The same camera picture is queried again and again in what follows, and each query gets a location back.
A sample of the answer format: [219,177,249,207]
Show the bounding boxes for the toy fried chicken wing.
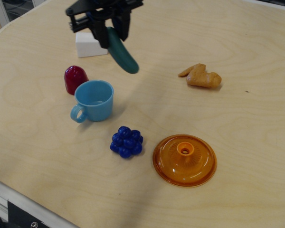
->
[178,63,222,88]

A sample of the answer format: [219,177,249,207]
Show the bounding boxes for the dark red toy dome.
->
[64,66,89,95]

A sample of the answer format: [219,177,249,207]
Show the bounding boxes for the white salt shaker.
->
[76,32,108,58]

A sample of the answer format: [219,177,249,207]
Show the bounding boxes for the orange transparent pot lid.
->
[152,134,217,187]

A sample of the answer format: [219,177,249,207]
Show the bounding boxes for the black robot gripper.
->
[66,0,143,49]

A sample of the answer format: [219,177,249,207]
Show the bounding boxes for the blue toy grape bunch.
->
[110,126,143,159]

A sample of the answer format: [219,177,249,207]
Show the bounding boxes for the green toy cucumber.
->
[107,27,139,74]

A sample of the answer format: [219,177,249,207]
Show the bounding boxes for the aluminium table frame rail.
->
[0,182,77,228]

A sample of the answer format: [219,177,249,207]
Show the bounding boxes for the black corner bracket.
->
[8,201,49,228]

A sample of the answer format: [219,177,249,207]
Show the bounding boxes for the light blue plastic cup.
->
[70,80,114,123]

